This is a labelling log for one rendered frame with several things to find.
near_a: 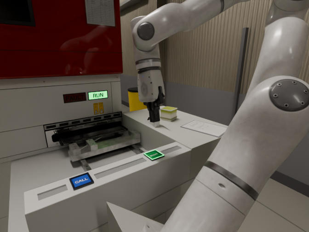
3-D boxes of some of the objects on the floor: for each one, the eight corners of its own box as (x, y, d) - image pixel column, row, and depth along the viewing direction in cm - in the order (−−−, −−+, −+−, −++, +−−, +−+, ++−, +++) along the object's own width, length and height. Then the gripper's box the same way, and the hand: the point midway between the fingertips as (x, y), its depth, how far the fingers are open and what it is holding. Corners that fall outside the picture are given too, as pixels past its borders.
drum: (155, 125, 383) (155, 89, 361) (135, 129, 359) (134, 91, 337) (144, 119, 421) (144, 86, 400) (125, 123, 397) (123, 88, 376)
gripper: (171, 63, 58) (177, 120, 60) (145, 71, 70) (151, 118, 72) (151, 63, 53) (159, 125, 56) (128, 72, 66) (135, 122, 68)
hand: (154, 116), depth 64 cm, fingers closed
